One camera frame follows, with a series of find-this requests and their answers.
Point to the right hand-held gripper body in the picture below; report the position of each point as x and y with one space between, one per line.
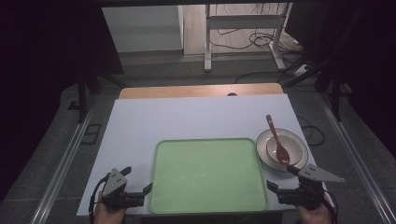
306 194

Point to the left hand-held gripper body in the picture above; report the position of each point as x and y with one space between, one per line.
115 186

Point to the white plate with dark rim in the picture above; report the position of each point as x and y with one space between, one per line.
262 149

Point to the person's right hand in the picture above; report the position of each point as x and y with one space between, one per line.
316 216

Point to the person's left hand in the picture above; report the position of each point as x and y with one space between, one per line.
107 217

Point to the red spoon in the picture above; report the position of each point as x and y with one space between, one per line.
281 154

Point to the white bowl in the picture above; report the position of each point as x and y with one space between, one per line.
292 147

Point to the black floor socket plate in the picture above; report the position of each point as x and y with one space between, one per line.
91 133

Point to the green plastic tray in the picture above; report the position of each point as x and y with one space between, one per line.
208 175

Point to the black metal stand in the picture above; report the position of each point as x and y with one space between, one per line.
82 99
335 99

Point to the white table cover sheet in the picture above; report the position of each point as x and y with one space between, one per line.
199 119

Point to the white power strip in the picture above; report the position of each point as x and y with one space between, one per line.
301 70

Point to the white cabinet panel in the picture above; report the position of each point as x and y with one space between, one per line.
141 28

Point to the aluminium floor rail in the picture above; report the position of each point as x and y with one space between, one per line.
358 161
62 168

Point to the white metal table frame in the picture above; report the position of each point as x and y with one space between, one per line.
208 40

